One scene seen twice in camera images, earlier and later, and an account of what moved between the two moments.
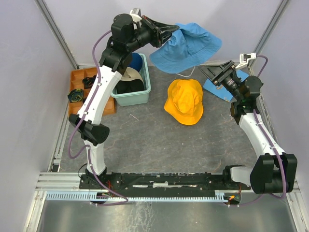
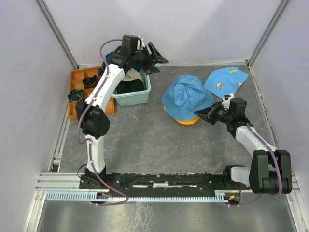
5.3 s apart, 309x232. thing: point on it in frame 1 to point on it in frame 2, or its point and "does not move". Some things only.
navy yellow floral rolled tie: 75,95 does not move
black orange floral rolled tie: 88,82 does not move
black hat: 122,86 does not move
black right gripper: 211,71 to 211,111
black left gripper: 161,32 to 158,57
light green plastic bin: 136,98 does not move
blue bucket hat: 187,46 to 185,95
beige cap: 130,74 does not move
